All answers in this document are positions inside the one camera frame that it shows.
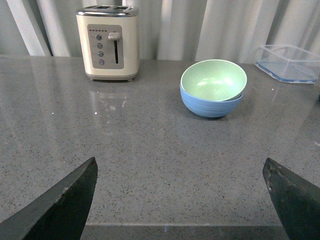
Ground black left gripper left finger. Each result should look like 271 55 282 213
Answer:
0 157 98 240

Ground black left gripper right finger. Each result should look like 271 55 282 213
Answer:
262 158 320 240

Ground blue bowl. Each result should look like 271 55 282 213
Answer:
179 84 244 118

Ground green bowl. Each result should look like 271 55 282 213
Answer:
180 59 247 102

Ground clear plastic storage container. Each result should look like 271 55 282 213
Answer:
255 44 320 84

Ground white curtain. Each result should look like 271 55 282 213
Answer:
0 0 320 63

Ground cream two-slot toaster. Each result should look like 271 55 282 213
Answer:
76 5 140 81

